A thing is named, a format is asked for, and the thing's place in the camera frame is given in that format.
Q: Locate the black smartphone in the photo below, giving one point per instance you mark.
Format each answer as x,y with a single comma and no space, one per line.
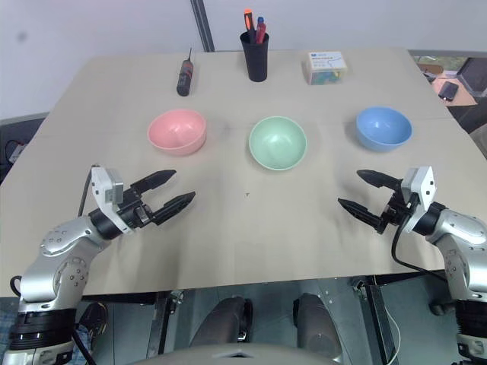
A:
448,90

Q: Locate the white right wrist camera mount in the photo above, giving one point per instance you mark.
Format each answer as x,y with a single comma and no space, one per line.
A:
424,186

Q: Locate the black and red screwdriver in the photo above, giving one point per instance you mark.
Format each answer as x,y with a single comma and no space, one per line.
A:
185,78

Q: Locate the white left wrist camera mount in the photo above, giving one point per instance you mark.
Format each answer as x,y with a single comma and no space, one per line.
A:
102,186

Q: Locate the black metal table leg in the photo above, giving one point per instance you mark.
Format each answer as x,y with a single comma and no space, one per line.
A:
161,323
382,327

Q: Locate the grey robot torso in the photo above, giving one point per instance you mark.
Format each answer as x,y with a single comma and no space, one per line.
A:
236,355

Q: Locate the blue capped pen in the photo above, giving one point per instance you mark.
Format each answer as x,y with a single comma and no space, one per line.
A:
260,19

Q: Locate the dark rounded robot leg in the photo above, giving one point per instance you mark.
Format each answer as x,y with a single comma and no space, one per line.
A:
316,323
224,319

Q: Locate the pink bowl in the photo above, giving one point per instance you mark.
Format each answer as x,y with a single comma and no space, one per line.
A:
177,131

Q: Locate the red pen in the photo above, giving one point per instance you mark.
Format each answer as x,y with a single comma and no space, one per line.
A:
260,33

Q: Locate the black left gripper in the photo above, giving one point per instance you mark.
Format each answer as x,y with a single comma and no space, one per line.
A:
135,211

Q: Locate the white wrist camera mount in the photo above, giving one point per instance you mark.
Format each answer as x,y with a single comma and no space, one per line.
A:
102,186
424,186

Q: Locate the black pen cup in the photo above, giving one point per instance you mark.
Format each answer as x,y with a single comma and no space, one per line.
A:
255,61

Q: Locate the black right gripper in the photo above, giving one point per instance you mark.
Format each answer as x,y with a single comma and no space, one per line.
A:
395,213

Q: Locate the wooden desk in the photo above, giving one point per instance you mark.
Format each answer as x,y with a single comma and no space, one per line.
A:
443,81

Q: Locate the dark monitor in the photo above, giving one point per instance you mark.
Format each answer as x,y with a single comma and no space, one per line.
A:
473,76

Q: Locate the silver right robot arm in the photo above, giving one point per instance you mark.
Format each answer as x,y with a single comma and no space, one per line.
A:
460,228

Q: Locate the clear plastic box with label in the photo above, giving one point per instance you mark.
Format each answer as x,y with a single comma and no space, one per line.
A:
326,68

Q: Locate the green bowl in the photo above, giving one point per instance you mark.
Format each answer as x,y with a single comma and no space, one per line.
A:
277,142

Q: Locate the grey metal pole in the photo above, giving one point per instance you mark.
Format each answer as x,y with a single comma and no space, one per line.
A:
203,23

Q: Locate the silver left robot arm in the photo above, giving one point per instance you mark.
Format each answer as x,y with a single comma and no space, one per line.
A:
57,243

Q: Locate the blue bowl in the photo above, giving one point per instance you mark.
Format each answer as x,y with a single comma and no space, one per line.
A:
384,127

